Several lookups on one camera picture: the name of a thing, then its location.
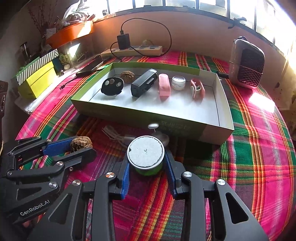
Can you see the grey portable fan heater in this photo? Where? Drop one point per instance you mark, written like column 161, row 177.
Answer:
column 246, row 63

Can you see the plaid pink green bedspread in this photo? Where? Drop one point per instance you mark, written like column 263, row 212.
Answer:
column 257, row 161

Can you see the green white cardboard tray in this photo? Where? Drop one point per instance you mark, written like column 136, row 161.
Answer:
column 208, row 120

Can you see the black speaker box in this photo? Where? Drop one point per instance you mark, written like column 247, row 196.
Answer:
column 3, row 92

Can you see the black charger adapter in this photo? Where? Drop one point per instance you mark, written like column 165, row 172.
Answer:
column 123, row 41

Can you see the white plug in strip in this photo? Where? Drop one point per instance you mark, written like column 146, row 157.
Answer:
column 146, row 43

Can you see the pink white clip holder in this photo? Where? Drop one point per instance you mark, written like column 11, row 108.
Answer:
column 197, row 89

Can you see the yellow box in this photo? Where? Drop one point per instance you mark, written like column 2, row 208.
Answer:
column 38, row 82

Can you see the cream patterned curtain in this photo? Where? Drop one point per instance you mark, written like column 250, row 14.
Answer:
column 284, row 94

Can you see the black rectangular device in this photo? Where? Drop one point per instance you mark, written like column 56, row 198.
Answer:
column 143, row 83

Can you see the white power strip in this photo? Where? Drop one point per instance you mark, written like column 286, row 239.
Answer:
column 133, row 51

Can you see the small black usb stick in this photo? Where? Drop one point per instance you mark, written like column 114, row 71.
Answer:
column 222, row 75

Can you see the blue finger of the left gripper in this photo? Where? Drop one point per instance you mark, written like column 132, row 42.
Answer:
column 58, row 147
column 74, row 160

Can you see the brown walnut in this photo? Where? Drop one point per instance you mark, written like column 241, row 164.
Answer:
column 80, row 142
column 128, row 77

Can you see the green striped box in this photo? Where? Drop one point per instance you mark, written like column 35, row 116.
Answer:
column 35, row 65

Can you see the pink oblong case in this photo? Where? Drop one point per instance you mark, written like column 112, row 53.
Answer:
column 164, row 87

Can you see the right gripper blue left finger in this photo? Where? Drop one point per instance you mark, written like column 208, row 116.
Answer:
column 123, row 179

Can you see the black round disc device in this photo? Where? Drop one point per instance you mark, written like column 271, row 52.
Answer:
column 112, row 86

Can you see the orange tray shelf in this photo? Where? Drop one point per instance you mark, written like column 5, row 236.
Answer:
column 69, row 34

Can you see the white round cream jar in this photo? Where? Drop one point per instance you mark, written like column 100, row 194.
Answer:
column 178, row 83

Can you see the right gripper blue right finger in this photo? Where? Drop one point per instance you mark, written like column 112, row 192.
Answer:
column 174, row 170

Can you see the black smartphone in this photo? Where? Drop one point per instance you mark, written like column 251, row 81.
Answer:
column 91, row 67

